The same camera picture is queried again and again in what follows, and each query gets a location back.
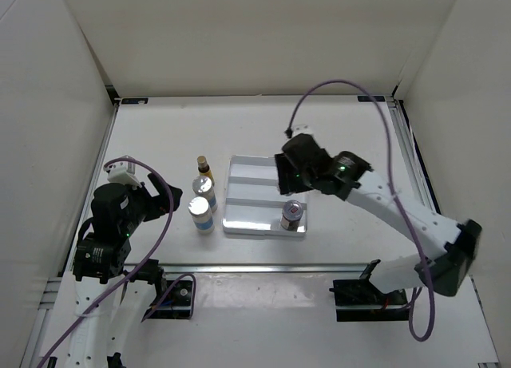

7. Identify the white compartment tray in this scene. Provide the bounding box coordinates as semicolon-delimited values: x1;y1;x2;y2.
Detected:
222;155;308;238

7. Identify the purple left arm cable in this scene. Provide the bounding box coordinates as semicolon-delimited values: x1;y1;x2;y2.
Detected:
34;156;197;368

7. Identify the blue label right corner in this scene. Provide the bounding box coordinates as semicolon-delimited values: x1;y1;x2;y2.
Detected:
357;95;386;103

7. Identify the aluminium rail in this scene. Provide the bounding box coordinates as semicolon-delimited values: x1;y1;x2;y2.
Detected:
159;262;366;274
386;96;441;214

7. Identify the blue-label silver-lid shaker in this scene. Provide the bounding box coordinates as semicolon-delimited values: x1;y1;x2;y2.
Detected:
192;176;217;212
188;196;215;234

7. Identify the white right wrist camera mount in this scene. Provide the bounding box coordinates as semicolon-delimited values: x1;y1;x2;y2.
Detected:
284;124;314;139

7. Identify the dark brown sauce bottle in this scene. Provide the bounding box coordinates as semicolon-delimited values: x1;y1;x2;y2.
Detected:
196;156;215;184

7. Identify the aluminium right side rail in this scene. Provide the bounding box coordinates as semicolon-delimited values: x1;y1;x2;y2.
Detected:
386;96;441;214

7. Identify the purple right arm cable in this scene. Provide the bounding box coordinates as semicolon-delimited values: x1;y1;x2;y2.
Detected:
287;79;435;342

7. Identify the aluminium front rail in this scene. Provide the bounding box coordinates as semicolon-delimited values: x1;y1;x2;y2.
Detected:
159;262;366;274

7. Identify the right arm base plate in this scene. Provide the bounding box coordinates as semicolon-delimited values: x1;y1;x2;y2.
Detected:
329;279;410;322

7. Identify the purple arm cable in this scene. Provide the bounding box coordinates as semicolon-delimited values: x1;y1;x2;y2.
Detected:
34;156;197;368
287;79;435;342

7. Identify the blue label corner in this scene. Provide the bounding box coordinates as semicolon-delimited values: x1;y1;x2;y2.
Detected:
121;97;149;105
357;95;386;103

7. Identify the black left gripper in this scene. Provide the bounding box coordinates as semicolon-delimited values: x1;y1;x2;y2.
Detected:
119;172;182;235

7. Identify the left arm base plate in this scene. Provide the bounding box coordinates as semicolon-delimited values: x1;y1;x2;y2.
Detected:
142;273;197;321

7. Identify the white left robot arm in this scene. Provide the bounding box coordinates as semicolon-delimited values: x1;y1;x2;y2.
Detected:
65;173;183;367

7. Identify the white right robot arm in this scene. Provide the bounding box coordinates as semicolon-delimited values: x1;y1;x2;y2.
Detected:
275;133;482;304

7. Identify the blue label left corner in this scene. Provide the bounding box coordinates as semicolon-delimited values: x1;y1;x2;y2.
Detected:
121;97;149;105

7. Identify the red-label spice jar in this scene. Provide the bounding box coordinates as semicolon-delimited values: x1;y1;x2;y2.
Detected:
280;200;304;231

